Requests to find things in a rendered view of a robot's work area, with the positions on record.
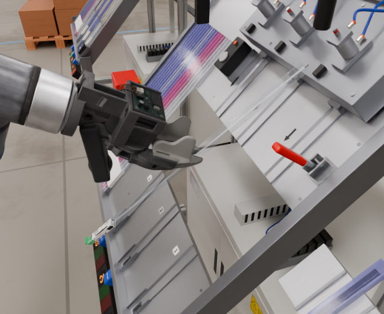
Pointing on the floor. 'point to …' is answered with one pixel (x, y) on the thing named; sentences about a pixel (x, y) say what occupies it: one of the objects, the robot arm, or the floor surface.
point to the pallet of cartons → (48, 20)
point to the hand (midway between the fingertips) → (192, 156)
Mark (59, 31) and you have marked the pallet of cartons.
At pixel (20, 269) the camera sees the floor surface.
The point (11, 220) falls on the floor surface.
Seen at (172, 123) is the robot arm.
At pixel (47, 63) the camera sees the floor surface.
